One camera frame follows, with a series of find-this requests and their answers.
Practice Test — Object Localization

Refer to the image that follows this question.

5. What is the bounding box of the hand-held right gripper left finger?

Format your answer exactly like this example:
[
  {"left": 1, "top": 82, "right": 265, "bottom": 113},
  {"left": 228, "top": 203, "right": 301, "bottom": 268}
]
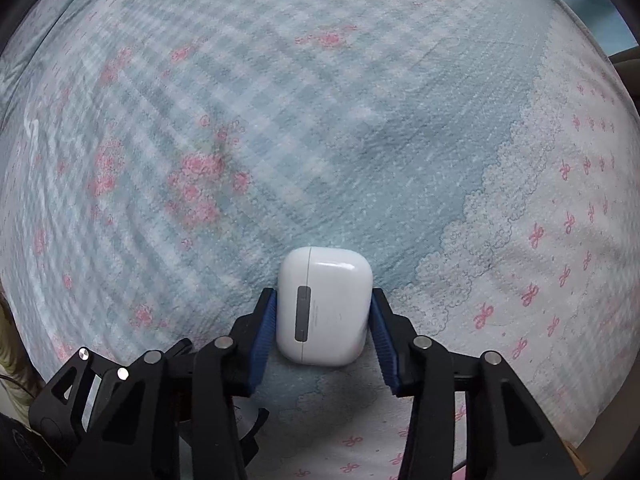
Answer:
[{"left": 70, "top": 287, "right": 279, "bottom": 480}]

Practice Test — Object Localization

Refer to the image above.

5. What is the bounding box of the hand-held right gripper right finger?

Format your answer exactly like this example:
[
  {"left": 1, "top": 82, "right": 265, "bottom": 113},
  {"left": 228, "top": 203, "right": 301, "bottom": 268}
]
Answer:
[{"left": 369, "top": 287, "right": 576, "bottom": 480}]

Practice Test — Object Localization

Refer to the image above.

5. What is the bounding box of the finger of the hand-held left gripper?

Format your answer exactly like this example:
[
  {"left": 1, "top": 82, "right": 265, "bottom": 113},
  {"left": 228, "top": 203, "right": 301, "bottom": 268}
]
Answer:
[{"left": 29, "top": 346, "right": 131, "bottom": 442}]

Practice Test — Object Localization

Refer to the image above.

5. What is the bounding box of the white earbud case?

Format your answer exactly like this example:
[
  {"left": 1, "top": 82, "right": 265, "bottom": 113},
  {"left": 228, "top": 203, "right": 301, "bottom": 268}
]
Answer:
[{"left": 276, "top": 245, "right": 374, "bottom": 367}]

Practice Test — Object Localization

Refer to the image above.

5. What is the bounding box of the floral bed sheet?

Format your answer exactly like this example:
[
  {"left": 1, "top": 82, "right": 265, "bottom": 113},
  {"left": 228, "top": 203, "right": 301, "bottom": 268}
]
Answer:
[{"left": 0, "top": 0, "right": 640, "bottom": 480}]

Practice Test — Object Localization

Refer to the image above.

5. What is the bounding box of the light blue hanging cloth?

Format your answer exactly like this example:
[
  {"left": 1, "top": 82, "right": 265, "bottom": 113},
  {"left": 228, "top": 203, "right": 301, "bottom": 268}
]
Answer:
[{"left": 585, "top": 0, "right": 633, "bottom": 43}]

